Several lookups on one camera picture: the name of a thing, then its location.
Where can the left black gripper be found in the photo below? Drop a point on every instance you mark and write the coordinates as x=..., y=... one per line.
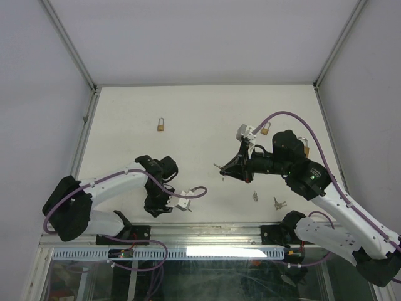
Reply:
x=156, y=209

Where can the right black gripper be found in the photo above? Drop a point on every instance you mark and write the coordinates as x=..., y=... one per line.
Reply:
x=240, y=167

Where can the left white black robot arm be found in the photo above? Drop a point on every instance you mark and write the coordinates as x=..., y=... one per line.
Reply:
x=71, y=210

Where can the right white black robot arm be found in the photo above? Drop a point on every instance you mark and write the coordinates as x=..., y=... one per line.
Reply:
x=372, y=248

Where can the small brass padlock right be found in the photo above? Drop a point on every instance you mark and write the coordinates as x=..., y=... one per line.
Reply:
x=265, y=129

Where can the small brass padlock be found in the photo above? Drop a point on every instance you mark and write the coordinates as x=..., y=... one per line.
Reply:
x=265, y=129
x=161, y=125

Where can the large brass padlock right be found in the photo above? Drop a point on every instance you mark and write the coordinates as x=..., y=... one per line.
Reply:
x=306, y=146

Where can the small brass padlock left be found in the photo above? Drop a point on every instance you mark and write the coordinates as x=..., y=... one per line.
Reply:
x=161, y=125

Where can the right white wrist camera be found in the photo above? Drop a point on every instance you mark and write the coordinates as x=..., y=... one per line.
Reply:
x=245, y=134

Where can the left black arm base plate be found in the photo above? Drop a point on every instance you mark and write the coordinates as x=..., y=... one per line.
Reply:
x=131, y=235

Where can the aluminium front rail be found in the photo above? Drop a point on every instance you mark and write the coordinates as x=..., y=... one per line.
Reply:
x=180, y=234

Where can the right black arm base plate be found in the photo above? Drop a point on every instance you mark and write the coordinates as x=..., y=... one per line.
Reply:
x=278, y=234

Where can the slotted grey cable duct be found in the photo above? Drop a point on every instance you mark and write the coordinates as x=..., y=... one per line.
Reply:
x=159, y=254

